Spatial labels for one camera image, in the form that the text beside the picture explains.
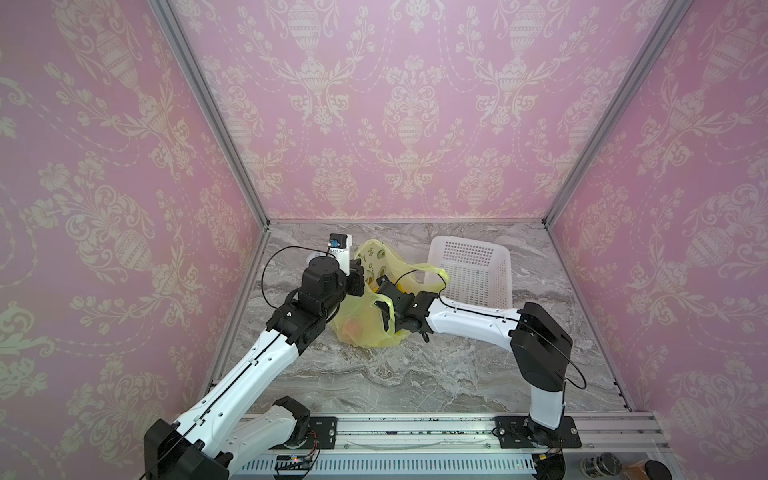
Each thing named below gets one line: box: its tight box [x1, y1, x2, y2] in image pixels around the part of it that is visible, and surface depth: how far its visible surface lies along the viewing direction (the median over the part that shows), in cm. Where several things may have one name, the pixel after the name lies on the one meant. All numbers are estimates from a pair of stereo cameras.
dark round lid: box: [644, 459, 673, 480], surface depth 62 cm
